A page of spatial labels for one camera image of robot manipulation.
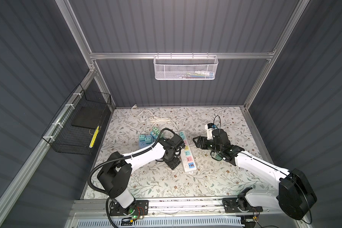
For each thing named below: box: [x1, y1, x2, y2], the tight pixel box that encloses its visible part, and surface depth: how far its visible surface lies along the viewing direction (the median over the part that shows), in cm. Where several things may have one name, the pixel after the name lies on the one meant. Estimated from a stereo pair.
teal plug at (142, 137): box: [138, 134, 146, 142], surface depth 96 cm
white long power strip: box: [175, 130, 198, 173], surface depth 90 cm
